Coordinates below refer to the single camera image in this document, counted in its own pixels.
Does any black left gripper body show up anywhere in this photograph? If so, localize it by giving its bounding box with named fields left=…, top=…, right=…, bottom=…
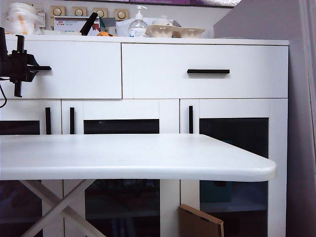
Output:
left=7, top=34, right=35, bottom=98

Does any wide white drawer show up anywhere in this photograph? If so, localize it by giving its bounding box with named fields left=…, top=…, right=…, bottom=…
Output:
left=0, top=39, right=122, bottom=100
left=121, top=43, right=289, bottom=99

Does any white box red print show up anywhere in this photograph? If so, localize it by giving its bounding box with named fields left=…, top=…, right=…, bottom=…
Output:
left=53, top=16, right=101, bottom=37

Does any white plastic bag bundle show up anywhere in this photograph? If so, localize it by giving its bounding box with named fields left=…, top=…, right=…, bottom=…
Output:
left=6, top=2, right=46, bottom=36

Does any white glass cabinet door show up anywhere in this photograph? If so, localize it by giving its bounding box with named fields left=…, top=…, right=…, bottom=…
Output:
left=61, top=99, right=180, bottom=237
left=0, top=99, right=62, bottom=237
left=180, top=98, right=288, bottom=237

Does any black flat bar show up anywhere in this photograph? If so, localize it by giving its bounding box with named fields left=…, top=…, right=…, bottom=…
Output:
left=79, top=12, right=99, bottom=37

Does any grey card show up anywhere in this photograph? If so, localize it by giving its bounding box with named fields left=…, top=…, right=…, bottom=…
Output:
left=100, top=18, right=117, bottom=29

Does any white wipes pack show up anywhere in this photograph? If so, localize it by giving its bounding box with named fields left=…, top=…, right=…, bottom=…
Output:
left=116, top=18, right=136, bottom=38

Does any clear pump sanitizer bottle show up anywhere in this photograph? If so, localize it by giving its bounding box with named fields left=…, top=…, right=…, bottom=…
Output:
left=128, top=5, right=149, bottom=38

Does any white table leg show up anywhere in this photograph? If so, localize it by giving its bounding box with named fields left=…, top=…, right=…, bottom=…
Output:
left=21, top=179, right=96, bottom=237
left=19, top=179, right=107, bottom=237

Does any beige pulp cup tray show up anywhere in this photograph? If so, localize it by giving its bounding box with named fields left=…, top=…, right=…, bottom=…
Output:
left=145, top=24, right=206, bottom=39

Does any white sideboard cabinet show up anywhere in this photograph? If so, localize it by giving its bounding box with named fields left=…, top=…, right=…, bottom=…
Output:
left=0, top=34, right=289, bottom=237

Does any brown cardboard sheet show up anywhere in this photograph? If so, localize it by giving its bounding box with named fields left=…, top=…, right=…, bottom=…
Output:
left=178, top=204, right=225, bottom=237

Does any white wall socket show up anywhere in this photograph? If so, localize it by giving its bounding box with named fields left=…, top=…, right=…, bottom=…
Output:
left=37, top=12, right=47, bottom=28

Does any beige dimmer wall switch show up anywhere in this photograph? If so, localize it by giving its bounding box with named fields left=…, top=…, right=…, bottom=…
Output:
left=92, top=7, right=109, bottom=18
left=114, top=8, right=129, bottom=21
left=50, top=6, right=67, bottom=18
left=72, top=6, right=88, bottom=18

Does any purple wall poster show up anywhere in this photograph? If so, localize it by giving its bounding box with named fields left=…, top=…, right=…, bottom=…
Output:
left=93, top=0, right=242, bottom=7

